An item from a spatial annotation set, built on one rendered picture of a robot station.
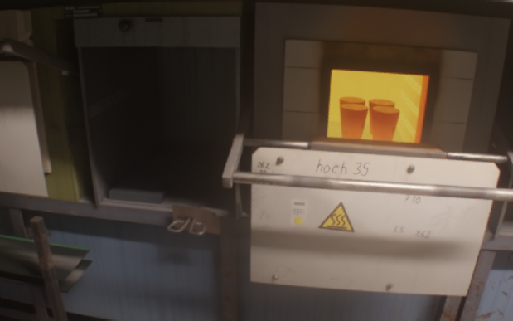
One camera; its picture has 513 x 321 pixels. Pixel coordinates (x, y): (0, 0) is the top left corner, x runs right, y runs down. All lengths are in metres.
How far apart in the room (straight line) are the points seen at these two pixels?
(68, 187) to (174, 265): 0.44
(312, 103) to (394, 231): 0.39
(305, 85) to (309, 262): 0.47
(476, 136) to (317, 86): 0.45
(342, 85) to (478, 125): 0.49
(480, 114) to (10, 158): 1.33
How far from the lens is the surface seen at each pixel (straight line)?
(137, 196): 1.39
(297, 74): 1.10
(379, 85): 1.48
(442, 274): 1.24
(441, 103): 1.16
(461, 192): 0.99
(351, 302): 1.51
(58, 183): 1.47
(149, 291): 1.62
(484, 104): 1.21
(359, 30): 1.10
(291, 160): 1.03
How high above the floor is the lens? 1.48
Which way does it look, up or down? 22 degrees down
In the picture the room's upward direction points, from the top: 1 degrees clockwise
